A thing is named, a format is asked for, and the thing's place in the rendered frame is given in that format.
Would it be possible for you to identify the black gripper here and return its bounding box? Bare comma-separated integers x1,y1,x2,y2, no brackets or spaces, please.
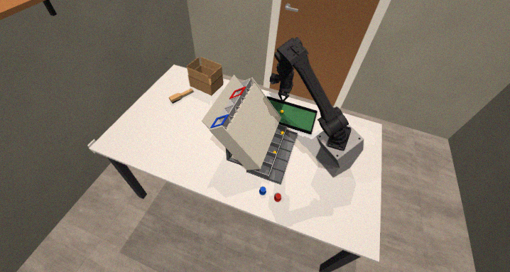
278,80,293,102

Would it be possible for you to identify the grey slanted cover panel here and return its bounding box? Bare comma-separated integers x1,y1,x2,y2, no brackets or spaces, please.
201,75,298,185

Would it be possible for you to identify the green tray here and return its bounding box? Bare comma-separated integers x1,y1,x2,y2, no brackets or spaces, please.
267,96,318,135

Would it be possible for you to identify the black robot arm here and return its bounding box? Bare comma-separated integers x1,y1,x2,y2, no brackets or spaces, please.
269,37,351,151

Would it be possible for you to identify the brown cardboard box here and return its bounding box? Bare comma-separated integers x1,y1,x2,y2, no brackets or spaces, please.
187,57,223,96

